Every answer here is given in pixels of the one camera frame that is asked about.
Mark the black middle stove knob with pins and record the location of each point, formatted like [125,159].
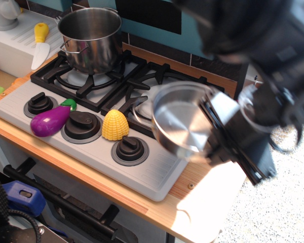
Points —
[82,128]

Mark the purple toy eggplant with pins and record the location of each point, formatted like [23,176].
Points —
[50,122]

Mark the white toy sink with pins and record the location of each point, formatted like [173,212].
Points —
[17,45]

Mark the yellow toy corn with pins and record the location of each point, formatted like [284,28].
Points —
[115,126]

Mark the black oven door handle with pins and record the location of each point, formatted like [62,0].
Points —
[102,225]

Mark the tall steel pot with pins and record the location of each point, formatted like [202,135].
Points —
[92,40]

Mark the black left burner grate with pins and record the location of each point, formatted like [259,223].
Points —
[89,91]

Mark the small steel pan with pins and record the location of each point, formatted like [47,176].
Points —
[177,121]

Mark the black stove knob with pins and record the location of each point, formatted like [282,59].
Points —
[82,128]
[39,104]
[130,151]

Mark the black right stove knob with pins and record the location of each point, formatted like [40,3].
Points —
[130,151]

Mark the grey toy stove top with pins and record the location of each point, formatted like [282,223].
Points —
[153,178]

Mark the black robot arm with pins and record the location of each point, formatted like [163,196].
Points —
[270,36]

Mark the black left stove knob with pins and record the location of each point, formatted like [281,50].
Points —
[39,104]

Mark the yellow handled toy knife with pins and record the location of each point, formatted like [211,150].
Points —
[42,48]

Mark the black right burner grate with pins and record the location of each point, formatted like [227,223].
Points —
[131,93]

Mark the blue clamp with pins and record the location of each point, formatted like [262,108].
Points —
[25,198]

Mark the black burner grate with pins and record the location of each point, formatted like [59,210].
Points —
[89,91]
[131,93]

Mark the grey toy faucet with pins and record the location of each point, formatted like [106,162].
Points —
[9,12]

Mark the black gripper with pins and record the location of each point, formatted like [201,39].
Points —
[233,138]

